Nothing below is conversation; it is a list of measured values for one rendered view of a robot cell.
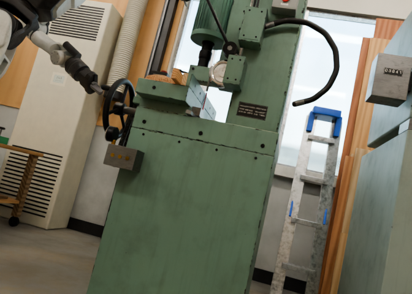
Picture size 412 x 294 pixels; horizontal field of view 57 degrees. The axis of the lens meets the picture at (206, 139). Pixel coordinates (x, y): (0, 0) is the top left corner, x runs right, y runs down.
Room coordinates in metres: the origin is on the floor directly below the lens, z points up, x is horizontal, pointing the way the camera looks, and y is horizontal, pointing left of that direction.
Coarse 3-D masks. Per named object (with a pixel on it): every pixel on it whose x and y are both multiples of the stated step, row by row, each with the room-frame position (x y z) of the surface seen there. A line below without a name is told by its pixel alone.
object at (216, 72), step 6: (222, 60) 1.52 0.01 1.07; (216, 66) 1.53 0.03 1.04; (222, 66) 1.52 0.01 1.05; (210, 72) 1.53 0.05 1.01; (216, 72) 1.53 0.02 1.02; (222, 72) 1.52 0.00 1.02; (210, 78) 1.53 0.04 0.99; (216, 78) 1.53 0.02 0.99; (222, 78) 1.52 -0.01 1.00; (216, 84) 1.52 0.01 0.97; (222, 84) 1.52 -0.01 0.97
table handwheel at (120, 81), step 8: (120, 80) 1.67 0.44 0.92; (128, 80) 1.74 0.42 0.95; (112, 88) 1.63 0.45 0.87; (128, 88) 1.79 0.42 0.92; (112, 96) 1.63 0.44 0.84; (104, 104) 1.62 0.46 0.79; (120, 104) 1.73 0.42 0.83; (104, 112) 1.63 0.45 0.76; (112, 112) 1.68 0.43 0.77; (120, 112) 1.73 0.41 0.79; (128, 112) 1.73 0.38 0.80; (104, 120) 1.64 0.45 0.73; (104, 128) 1.67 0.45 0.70; (120, 136) 1.81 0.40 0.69
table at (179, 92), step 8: (144, 80) 1.45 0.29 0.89; (152, 80) 1.44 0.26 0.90; (136, 88) 1.45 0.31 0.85; (144, 88) 1.44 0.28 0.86; (152, 88) 1.44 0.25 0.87; (160, 88) 1.43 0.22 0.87; (168, 88) 1.42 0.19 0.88; (176, 88) 1.42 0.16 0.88; (184, 88) 1.41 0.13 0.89; (144, 96) 1.50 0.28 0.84; (152, 96) 1.46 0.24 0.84; (160, 96) 1.43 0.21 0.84; (168, 96) 1.42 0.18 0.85; (176, 96) 1.41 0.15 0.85; (184, 96) 1.41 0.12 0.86; (192, 96) 1.48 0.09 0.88; (136, 104) 1.70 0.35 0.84; (184, 104) 1.47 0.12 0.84; (192, 104) 1.51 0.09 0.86; (200, 104) 1.63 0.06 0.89
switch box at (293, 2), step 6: (276, 0) 1.45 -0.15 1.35; (282, 0) 1.45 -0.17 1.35; (294, 0) 1.44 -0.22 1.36; (276, 6) 1.45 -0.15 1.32; (282, 6) 1.45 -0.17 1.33; (288, 6) 1.44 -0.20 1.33; (294, 6) 1.44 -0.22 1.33; (276, 12) 1.50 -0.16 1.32; (282, 12) 1.48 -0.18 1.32; (288, 12) 1.47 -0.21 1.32; (294, 12) 1.46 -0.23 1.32
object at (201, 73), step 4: (192, 68) 1.65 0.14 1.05; (196, 68) 1.65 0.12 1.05; (200, 68) 1.65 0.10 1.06; (204, 68) 1.64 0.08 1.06; (208, 68) 1.64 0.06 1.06; (188, 72) 1.66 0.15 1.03; (192, 72) 1.66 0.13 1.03; (196, 72) 1.65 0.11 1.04; (200, 72) 1.65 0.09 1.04; (204, 72) 1.64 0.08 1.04; (208, 72) 1.64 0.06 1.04; (196, 76) 1.65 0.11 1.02; (200, 76) 1.65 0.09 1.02; (204, 76) 1.64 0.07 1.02; (200, 80) 1.65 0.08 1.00; (204, 80) 1.64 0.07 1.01; (200, 84) 1.69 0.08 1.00; (204, 84) 1.68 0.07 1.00; (212, 84) 1.65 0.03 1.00
